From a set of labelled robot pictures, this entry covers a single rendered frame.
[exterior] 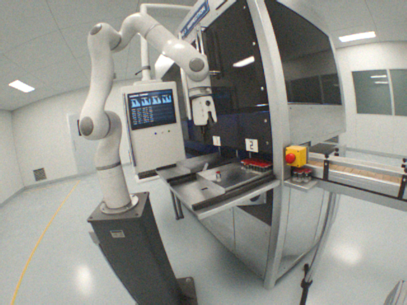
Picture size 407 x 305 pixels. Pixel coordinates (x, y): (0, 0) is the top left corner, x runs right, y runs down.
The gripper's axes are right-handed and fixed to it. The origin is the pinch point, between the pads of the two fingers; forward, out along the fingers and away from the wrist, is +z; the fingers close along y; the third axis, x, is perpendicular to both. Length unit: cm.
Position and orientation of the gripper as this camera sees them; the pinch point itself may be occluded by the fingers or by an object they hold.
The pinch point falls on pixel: (206, 138)
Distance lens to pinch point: 63.6
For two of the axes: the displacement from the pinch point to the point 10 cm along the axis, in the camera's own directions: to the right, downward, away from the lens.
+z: 1.3, 9.7, 2.0
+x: -8.9, 2.0, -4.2
